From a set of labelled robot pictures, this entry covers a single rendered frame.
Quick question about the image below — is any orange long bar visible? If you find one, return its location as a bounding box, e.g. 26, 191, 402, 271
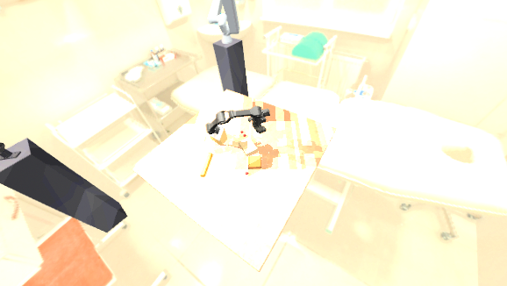
200, 152, 212, 177

